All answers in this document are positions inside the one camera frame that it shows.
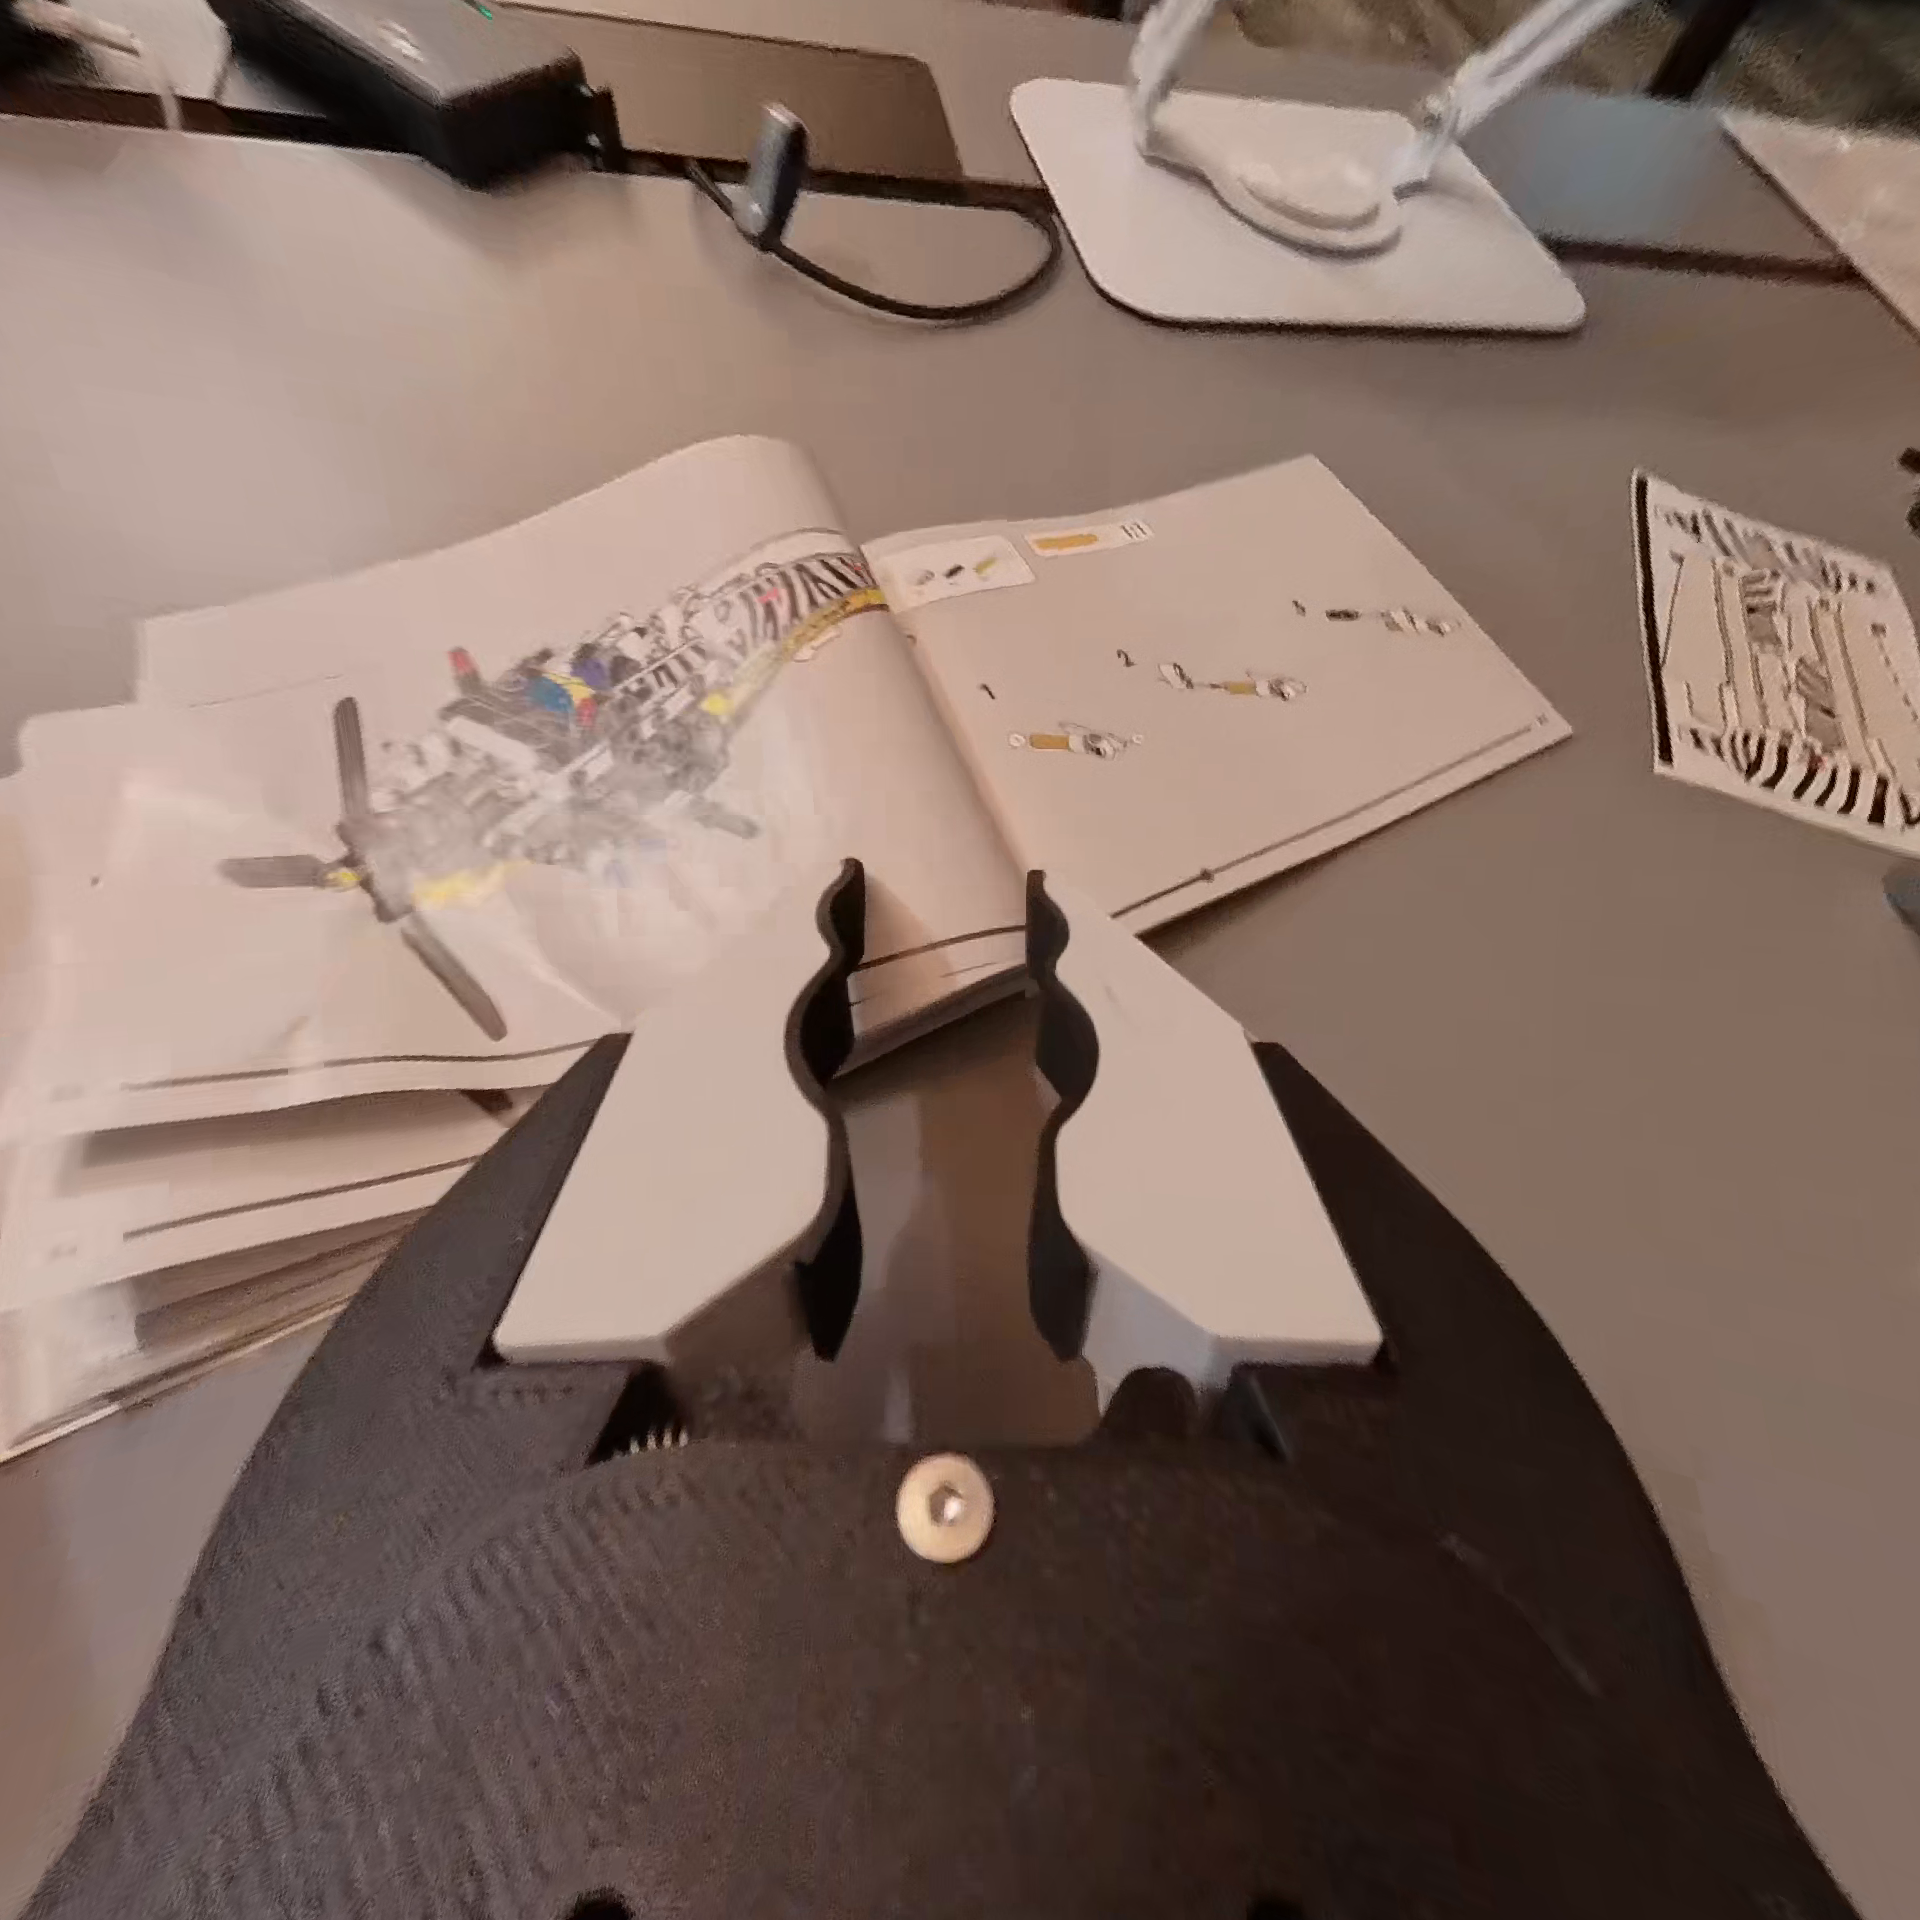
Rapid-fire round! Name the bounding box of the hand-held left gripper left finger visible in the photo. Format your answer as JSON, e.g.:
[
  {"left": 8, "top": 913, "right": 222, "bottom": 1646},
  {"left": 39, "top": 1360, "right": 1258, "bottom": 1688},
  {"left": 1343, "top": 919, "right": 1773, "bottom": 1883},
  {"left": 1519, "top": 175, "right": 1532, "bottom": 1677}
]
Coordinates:
[{"left": 488, "top": 857, "right": 872, "bottom": 1366}]

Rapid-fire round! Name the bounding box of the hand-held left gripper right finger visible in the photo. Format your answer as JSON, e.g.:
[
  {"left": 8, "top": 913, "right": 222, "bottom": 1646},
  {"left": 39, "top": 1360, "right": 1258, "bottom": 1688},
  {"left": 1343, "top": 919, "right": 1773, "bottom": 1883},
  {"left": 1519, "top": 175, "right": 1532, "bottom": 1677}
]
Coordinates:
[{"left": 1024, "top": 870, "right": 1386, "bottom": 1423}]

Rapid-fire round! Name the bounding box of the lego instruction booklet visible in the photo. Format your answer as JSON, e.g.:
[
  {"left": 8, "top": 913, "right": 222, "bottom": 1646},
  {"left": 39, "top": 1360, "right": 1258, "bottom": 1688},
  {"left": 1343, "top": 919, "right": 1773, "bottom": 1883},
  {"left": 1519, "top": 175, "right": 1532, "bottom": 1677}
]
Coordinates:
[{"left": 0, "top": 435, "right": 1574, "bottom": 1465}]

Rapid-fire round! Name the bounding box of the zebra striped sticker sheet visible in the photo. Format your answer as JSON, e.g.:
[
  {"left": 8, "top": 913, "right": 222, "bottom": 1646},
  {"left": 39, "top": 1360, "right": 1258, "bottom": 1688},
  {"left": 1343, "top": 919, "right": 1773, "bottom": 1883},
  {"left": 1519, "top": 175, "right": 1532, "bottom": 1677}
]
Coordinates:
[{"left": 1630, "top": 469, "right": 1920, "bottom": 859}]

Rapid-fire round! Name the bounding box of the white adjustable stand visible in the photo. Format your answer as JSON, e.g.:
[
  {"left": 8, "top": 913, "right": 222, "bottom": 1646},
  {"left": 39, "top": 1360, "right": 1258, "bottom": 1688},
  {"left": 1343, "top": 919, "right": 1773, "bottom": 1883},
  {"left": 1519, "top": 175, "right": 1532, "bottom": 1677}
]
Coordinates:
[{"left": 1007, "top": 0, "right": 1636, "bottom": 336}]

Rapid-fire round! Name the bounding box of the black power adapter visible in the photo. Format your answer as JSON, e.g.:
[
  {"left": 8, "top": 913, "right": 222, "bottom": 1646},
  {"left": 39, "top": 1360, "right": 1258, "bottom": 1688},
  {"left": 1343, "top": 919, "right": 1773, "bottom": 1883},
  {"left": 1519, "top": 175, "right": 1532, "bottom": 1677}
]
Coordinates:
[{"left": 208, "top": 0, "right": 620, "bottom": 189}]

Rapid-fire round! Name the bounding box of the white printed paper sheet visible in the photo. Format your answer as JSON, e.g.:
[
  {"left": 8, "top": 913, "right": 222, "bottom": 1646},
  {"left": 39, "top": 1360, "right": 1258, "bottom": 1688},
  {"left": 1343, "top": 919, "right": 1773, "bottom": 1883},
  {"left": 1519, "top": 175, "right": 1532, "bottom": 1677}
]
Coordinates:
[{"left": 1722, "top": 104, "right": 1920, "bottom": 336}]

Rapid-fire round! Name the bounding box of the black cable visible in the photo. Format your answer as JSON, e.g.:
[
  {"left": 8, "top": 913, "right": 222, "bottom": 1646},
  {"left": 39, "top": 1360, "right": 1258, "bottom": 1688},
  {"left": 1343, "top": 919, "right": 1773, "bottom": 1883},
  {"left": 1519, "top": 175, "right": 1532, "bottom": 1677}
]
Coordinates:
[{"left": 598, "top": 88, "right": 1066, "bottom": 325}]

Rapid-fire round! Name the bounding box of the dark desk cable cover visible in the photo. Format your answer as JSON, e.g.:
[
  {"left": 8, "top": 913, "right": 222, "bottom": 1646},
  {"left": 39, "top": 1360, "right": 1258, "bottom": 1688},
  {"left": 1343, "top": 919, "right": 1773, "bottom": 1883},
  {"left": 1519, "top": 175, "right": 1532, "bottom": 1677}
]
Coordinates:
[{"left": 495, "top": 0, "right": 964, "bottom": 189}]

